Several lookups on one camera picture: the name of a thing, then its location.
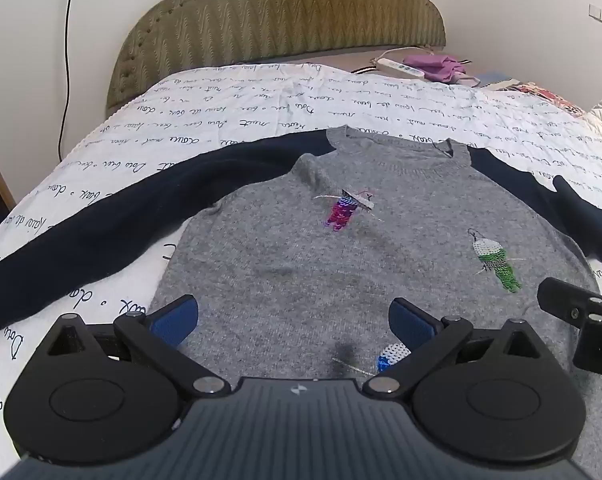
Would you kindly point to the grey sweater with navy sleeves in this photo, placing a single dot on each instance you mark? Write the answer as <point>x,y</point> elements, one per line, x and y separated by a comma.
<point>291,270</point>

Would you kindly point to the white printed quilt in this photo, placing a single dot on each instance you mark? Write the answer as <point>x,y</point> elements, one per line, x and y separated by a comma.
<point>206,105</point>

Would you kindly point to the blue book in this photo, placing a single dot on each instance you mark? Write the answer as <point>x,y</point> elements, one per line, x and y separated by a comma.
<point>496,79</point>

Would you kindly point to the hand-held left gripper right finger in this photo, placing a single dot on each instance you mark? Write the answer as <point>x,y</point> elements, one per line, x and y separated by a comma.
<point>412,321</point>

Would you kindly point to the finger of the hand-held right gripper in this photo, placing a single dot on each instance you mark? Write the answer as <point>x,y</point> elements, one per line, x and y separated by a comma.
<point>556,296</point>
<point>598,350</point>

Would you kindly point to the white wall switch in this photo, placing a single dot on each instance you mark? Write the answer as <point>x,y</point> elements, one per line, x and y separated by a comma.
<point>599,14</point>

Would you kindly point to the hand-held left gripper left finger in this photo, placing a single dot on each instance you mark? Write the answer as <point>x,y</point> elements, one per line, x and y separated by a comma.
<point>175,321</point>

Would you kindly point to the olive padded headboard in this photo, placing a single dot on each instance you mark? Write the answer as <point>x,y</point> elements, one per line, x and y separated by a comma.
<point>276,15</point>

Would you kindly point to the purple cloth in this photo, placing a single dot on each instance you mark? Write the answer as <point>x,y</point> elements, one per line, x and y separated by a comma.
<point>438,66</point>

